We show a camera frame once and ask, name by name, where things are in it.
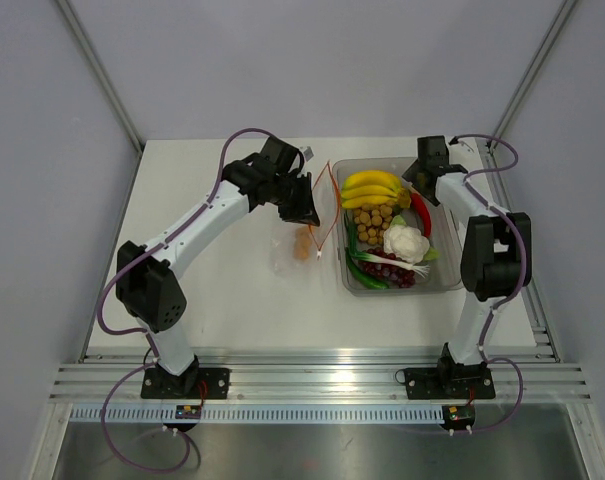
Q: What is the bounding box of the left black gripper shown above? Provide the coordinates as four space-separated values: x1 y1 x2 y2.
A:
270 172 320 227

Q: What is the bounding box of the orange yellow pepper cluster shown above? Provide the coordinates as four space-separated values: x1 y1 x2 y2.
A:
293 226 313 261

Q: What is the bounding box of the clear zip top bag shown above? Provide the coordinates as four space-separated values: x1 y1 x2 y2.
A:
270 161 340 278

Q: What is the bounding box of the yellow banana bunch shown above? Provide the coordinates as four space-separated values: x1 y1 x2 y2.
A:
340 170 403 209

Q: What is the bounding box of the white cauliflower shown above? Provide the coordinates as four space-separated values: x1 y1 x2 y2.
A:
383 224 431 264

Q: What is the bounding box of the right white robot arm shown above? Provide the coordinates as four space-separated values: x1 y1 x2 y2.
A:
402 136 531 400

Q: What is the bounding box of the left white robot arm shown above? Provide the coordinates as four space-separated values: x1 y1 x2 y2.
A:
115 136 320 399

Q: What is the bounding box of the clear plastic food bin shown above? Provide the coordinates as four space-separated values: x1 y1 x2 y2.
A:
333 157 463 296

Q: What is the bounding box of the red chili pepper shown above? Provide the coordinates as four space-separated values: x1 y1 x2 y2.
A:
410 193 432 238

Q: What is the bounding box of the brown longan cluster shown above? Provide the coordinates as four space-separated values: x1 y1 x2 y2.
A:
352 202 395 245

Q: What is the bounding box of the green chili pepper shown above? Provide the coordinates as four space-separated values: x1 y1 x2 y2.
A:
346 256 389 290

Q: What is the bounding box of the red grape bunch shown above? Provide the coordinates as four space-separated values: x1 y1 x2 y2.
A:
353 248 417 289

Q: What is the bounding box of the left small circuit board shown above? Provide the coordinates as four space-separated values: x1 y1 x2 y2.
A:
175 405 202 421

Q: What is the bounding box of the small circuit board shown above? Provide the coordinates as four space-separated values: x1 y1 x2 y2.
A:
175 405 202 421
443 405 475 425

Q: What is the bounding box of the right small circuit board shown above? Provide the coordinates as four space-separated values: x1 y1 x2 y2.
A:
443 405 475 425

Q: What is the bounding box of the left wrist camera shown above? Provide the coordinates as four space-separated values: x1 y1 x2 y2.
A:
300 146 314 161

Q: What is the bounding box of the aluminium rail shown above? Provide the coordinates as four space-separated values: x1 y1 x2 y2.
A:
50 344 592 404

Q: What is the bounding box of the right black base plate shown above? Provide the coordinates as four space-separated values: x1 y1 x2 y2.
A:
398 363 496 400

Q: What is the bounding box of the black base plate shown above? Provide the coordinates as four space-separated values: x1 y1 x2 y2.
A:
140 358 231 400
398 363 496 400

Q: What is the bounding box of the right frame post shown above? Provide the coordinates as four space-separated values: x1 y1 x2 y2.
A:
492 0 581 138

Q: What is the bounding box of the frame post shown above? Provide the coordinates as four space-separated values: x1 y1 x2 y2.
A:
53 0 145 157
492 0 581 138

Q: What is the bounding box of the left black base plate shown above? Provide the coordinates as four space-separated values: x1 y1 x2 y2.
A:
140 358 231 400

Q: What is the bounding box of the white slotted cable duct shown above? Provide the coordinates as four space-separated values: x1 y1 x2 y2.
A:
70 403 446 425

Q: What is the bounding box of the left frame post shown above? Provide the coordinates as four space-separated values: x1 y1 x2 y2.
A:
53 0 145 157

